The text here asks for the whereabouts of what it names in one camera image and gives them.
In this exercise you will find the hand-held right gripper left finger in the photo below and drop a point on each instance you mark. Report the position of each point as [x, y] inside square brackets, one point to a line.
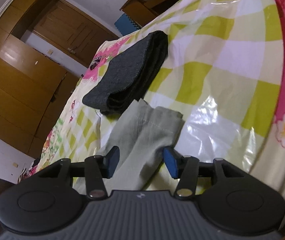
[111, 161]

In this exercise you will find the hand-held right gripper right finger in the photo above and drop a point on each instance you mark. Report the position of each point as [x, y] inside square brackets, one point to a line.
[171, 162]

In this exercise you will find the grey pants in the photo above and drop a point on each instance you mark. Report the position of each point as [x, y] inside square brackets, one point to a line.
[145, 135]

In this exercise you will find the folded black pants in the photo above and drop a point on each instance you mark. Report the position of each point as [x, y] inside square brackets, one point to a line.
[122, 75]

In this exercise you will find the striped cloth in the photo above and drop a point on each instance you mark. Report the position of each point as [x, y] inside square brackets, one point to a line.
[26, 174]

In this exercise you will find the small dark object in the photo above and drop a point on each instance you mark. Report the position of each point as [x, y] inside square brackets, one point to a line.
[95, 63]

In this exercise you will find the wooden wardrobe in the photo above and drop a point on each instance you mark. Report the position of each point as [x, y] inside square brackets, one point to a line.
[20, 92]

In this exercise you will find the checked cartoon printed blanket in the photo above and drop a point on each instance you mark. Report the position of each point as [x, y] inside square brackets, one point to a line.
[220, 55]

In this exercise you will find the blue foam mat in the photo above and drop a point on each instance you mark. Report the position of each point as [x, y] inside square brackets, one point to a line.
[126, 25]

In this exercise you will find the wooden door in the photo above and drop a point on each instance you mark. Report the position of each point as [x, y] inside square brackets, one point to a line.
[65, 30]

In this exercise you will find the wooden desk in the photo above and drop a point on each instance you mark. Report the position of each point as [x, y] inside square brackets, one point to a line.
[135, 7]

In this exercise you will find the wall light switch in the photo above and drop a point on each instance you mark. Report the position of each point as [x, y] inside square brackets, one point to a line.
[50, 52]

